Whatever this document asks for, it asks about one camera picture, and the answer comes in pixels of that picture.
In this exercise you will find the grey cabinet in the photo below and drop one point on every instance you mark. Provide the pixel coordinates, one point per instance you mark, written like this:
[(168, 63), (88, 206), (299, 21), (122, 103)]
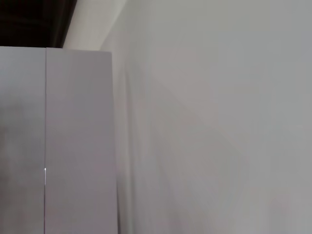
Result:
[(73, 122)]

